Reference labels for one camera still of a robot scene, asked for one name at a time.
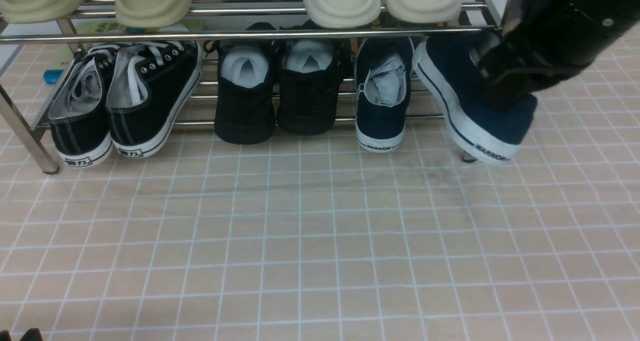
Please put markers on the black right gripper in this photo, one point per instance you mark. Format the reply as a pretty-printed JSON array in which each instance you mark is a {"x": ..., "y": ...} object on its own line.
[{"x": 554, "y": 41}]

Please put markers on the black canvas sneaker far left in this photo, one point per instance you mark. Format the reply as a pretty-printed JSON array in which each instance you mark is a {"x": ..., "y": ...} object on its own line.
[{"x": 77, "y": 115}]

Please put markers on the navy slip-on shoe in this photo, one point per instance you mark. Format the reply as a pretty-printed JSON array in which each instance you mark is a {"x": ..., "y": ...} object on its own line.
[
  {"x": 443, "y": 64},
  {"x": 382, "y": 75}
]

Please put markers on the black mesh shoe left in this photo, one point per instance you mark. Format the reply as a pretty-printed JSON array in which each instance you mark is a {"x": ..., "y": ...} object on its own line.
[{"x": 246, "y": 75}]

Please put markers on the black mesh shoe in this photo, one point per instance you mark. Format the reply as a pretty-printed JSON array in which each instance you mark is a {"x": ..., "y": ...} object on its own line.
[
  {"x": 246, "y": 75},
  {"x": 311, "y": 71}
]

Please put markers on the cream slipper far right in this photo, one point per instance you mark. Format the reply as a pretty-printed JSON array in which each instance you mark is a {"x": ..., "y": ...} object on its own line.
[{"x": 425, "y": 11}]

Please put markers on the dark object bottom left corner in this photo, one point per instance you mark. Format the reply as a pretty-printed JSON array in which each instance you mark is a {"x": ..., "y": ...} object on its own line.
[{"x": 32, "y": 334}]

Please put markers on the silver metal shoe rack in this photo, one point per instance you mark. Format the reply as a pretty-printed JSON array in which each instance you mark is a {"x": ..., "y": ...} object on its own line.
[{"x": 30, "y": 134}]

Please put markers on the small blue box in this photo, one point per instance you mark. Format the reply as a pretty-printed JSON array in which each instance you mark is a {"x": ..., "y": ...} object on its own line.
[{"x": 52, "y": 76}]

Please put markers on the black mesh shoe right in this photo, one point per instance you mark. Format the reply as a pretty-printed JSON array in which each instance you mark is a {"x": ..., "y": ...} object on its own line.
[{"x": 311, "y": 71}]

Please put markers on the black canvas sneaker white laces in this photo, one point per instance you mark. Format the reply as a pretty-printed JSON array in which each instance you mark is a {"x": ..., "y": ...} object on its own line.
[{"x": 152, "y": 80}]

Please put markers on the cream slipper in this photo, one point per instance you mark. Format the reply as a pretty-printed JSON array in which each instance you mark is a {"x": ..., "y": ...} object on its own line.
[
  {"x": 425, "y": 11},
  {"x": 342, "y": 14}
]

